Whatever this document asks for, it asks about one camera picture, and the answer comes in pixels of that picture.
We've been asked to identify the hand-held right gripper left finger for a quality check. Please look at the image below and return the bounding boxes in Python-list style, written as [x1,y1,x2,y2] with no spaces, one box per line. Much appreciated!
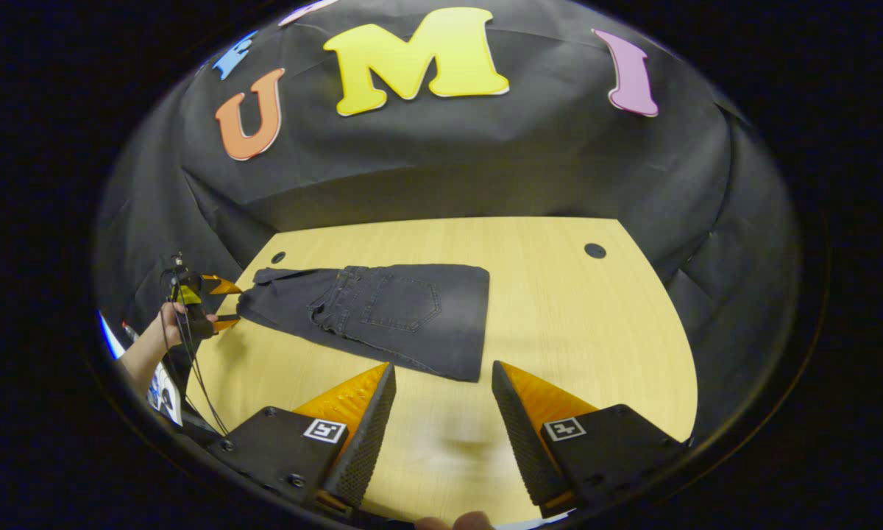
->
[206,361,398,516]

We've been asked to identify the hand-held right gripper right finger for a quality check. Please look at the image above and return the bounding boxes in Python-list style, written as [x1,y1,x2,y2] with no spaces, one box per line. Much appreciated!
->
[491,359,690,517]

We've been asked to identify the dark grey jeans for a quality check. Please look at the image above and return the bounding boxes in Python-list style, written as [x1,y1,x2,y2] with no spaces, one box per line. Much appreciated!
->
[237,264,491,384]

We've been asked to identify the white printed object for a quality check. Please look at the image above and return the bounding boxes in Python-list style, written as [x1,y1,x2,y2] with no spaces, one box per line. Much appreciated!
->
[147,361,185,428]

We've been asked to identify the black backdrop cloth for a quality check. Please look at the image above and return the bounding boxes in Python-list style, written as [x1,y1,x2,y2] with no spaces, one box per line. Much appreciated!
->
[94,0,801,442]

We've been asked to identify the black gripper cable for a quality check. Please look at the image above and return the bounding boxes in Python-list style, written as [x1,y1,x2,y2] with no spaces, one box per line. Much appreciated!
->
[160,254,230,437]

